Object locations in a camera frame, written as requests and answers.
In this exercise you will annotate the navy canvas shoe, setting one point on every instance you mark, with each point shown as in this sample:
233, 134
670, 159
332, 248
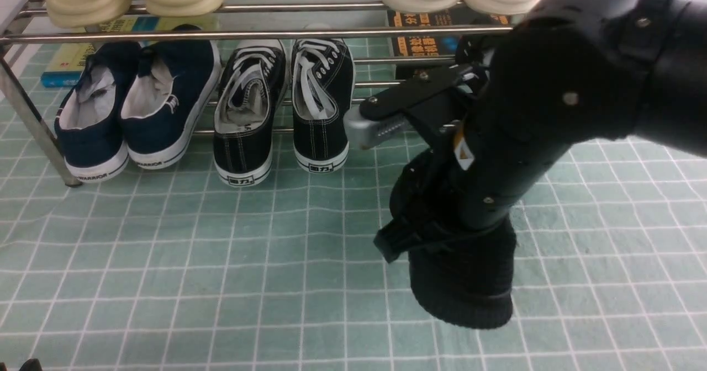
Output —
174, 81
87, 123

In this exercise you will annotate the black canvas sneaker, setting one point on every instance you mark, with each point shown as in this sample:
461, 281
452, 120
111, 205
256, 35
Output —
252, 86
323, 77

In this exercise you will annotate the black canvas sneaker right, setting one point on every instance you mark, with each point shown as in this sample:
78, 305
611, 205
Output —
323, 77

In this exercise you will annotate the navy canvas shoe left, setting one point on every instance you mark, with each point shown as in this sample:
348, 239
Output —
87, 123

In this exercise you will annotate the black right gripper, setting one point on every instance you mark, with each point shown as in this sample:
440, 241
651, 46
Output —
435, 103

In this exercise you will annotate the black canvas sneaker left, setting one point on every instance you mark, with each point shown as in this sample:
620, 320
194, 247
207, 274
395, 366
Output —
252, 86

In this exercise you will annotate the blue yellow book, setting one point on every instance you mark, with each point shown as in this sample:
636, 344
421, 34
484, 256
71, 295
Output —
68, 62

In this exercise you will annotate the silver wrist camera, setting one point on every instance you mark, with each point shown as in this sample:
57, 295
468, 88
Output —
365, 134

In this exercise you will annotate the black knit sneaker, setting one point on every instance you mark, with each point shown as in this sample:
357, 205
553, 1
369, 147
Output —
421, 220
467, 284

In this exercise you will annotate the silver metal shoe rack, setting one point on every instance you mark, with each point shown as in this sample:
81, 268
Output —
19, 100

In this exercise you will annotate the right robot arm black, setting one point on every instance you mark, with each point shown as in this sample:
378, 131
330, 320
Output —
570, 72

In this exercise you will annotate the black book orange text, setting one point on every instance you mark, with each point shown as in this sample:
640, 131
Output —
433, 45

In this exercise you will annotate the navy canvas shoe right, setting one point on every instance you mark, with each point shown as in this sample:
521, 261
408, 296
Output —
174, 81

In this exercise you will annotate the green checkered floor mat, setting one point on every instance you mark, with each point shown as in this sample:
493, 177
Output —
173, 270

